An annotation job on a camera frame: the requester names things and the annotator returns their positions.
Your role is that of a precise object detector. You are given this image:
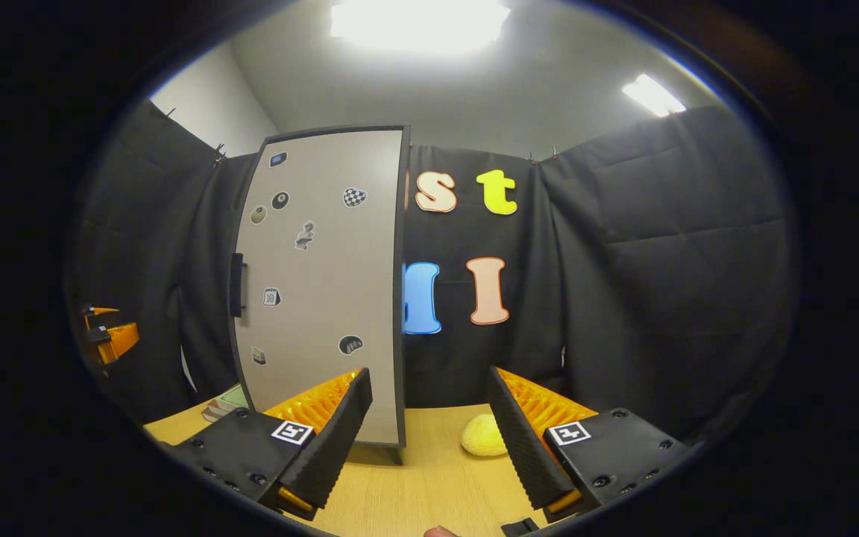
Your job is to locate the pale yellow lumpy sponge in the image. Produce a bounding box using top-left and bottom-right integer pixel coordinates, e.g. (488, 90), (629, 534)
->
(461, 414), (509, 457)

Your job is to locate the black door handle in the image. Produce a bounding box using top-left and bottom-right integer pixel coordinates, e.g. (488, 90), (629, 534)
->
(230, 254), (245, 318)

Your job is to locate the black backdrop cloth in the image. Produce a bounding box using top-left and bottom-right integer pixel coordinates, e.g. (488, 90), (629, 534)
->
(72, 101), (799, 448)

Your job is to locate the small ceiling light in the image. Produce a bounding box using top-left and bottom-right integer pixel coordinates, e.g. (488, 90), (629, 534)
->
(621, 73), (686, 118)

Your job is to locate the large ceiling light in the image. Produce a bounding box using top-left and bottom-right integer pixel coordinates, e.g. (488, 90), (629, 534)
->
(330, 0), (511, 54)

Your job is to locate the dark grey cabinet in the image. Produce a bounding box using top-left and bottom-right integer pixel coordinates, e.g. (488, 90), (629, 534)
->
(230, 125), (411, 465)

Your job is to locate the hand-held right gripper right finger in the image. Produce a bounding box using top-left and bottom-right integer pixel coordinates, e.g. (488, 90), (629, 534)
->
(486, 365), (693, 521)

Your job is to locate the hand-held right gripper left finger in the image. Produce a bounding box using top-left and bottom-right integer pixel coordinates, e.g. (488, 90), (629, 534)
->
(167, 367), (374, 521)

